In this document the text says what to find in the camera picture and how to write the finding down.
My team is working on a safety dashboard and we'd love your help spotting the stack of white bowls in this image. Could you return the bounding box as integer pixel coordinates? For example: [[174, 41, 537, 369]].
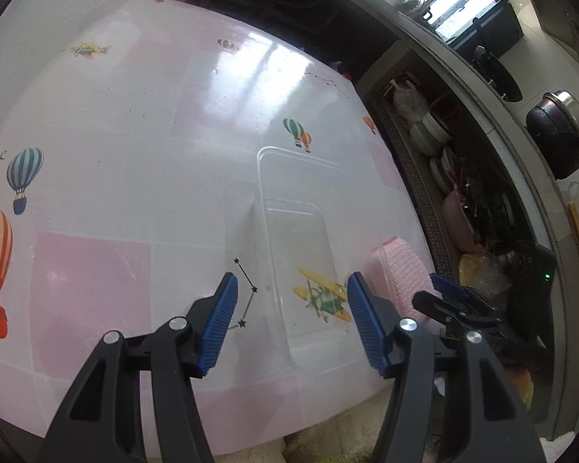
[[409, 111, 453, 157]]

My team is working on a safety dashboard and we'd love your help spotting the green fluffy cloth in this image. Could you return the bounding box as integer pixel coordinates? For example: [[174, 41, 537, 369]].
[[506, 367, 536, 411]]

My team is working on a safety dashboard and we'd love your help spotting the yellow plastic bag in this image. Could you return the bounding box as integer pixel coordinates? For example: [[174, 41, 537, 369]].
[[458, 253, 508, 296]]

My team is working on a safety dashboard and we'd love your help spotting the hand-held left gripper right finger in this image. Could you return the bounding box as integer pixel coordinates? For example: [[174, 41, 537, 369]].
[[346, 271, 546, 463]]

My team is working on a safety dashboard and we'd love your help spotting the pink basin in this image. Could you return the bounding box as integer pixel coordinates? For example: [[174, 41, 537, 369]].
[[441, 186, 484, 254]]

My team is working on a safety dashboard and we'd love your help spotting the white plastic bag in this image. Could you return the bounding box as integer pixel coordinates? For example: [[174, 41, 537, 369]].
[[391, 77, 431, 125]]

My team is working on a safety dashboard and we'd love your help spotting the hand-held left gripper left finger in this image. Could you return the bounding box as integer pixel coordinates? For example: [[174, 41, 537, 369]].
[[39, 271, 238, 463]]

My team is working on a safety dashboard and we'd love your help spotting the stack of plates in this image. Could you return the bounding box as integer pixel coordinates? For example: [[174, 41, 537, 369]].
[[429, 147, 460, 194]]

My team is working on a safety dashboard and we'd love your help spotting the black pot with steel rim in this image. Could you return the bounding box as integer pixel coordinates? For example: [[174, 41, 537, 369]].
[[526, 89, 579, 180]]

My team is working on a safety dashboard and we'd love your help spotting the balloon print table cover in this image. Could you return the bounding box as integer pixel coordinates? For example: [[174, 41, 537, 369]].
[[0, 0, 445, 456]]

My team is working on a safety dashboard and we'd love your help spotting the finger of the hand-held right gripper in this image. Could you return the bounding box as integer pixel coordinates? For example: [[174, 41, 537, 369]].
[[428, 272, 505, 319], [411, 291, 501, 337]]

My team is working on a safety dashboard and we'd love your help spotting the clear plastic container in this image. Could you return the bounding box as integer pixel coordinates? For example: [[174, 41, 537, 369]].
[[256, 145, 382, 377]]

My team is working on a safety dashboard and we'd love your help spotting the black wok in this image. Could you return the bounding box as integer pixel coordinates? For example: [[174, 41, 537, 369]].
[[473, 46, 524, 103]]

